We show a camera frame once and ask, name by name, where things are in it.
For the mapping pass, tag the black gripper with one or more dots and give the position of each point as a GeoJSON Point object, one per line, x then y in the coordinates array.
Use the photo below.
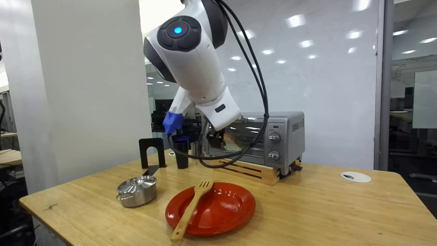
{"type": "Point", "coordinates": [192, 131]}

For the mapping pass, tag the silver oven timer knob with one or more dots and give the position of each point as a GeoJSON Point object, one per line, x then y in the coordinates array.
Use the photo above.
{"type": "Point", "coordinates": [274, 137]}

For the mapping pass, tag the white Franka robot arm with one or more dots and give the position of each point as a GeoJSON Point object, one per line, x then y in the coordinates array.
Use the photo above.
{"type": "Point", "coordinates": [191, 59]}

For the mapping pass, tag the black plastic cup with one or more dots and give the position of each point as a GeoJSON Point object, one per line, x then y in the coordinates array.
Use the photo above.
{"type": "Point", "coordinates": [182, 157]}

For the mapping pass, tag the wooden slatted oven base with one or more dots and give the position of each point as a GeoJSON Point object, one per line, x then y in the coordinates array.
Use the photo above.
{"type": "Point", "coordinates": [259, 172]}

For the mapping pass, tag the silver oven temperature knob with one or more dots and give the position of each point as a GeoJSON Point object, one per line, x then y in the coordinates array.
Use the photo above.
{"type": "Point", "coordinates": [273, 155]}

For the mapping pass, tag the black phone stand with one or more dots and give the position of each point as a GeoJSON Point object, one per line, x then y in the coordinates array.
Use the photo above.
{"type": "Point", "coordinates": [152, 145]}

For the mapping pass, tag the silver toaster oven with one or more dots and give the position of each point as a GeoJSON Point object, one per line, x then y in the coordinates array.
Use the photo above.
{"type": "Point", "coordinates": [281, 124]}

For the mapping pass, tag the red round plate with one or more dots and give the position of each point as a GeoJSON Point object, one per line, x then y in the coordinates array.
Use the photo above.
{"type": "Point", "coordinates": [218, 209]}

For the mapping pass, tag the wooden slotted spatula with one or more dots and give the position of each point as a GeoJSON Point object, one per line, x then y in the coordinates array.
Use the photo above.
{"type": "Point", "coordinates": [191, 209]}

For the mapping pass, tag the small steel pot with lid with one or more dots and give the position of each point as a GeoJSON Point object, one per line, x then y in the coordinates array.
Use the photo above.
{"type": "Point", "coordinates": [137, 191]}

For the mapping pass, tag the white and blue wrist camera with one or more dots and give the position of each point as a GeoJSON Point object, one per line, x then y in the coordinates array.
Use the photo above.
{"type": "Point", "coordinates": [173, 120]}

